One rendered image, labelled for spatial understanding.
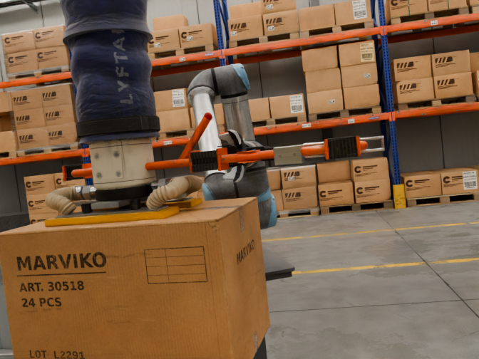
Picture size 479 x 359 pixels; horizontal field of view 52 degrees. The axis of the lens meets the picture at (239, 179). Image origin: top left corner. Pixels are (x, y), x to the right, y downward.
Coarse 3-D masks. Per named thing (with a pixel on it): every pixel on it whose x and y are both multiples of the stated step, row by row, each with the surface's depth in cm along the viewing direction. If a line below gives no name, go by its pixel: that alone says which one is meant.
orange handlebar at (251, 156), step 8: (360, 144) 118; (240, 152) 125; (248, 152) 125; (256, 152) 124; (264, 152) 123; (272, 152) 123; (304, 152) 121; (312, 152) 120; (320, 152) 120; (168, 160) 130; (176, 160) 129; (184, 160) 129; (224, 160) 126; (232, 160) 125; (240, 160) 125; (248, 160) 125; (256, 160) 124; (88, 168) 136; (152, 168) 131; (160, 168) 131; (168, 168) 131; (80, 176) 137
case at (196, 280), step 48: (0, 240) 125; (48, 240) 121; (96, 240) 118; (144, 240) 115; (192, 240) 112; (240, 240) 126; (48, 288) 122; (96, 288) 119; (144, 288) 116; (192, 288) 113; (240, 288) 122; (48, 336) 124; (96, 336) 120; (144, 336) 117; (192, 336) 114; (240, 336) 118
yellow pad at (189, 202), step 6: (186, 198) 142; (192, 198) 145; (198, 198) 144; (144, 204) 141; (168, 204) 139; (174, 204) 138; (180, 204) 138; (186, 204) 137; (192, 204) 138; (96, 210) 144
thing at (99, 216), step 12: (84, 204) 128; (132, 204) 125; (60, 216) 128; (72, 216) 127; (84, 216) 126; (96, 216) 124; (108, 216) 123; (120, 216) 122; (132, 216) 121; (144, 216) 120; (156, 216) 119; (168, 216) 121
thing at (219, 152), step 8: (192, 152) 126; (200, 152) 125; (208, 152) 125; (216, 152) 125; (224, 152) 129; (192, 160) 127; (200, 160) 126; (208, 160) 126; (216, 160) 125; (192, 168) 126; (200, 168) 126; (208, 168) 125; (216, 168) 125; (224, 168) 128
